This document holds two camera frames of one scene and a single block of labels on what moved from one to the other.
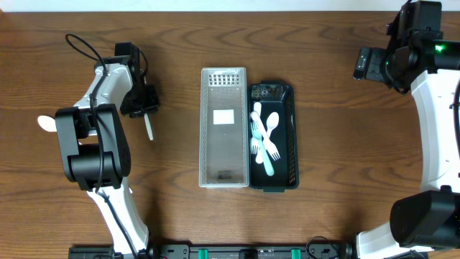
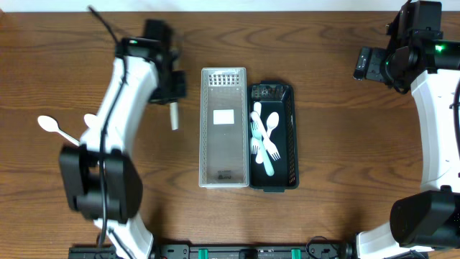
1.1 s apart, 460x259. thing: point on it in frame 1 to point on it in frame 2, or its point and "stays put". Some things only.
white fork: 269,145 stays put
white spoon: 272,123 stays put
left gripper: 140,104 to 176,90
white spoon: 149,126 to 174,115
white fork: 256,135 stays put
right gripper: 368,62 stays put
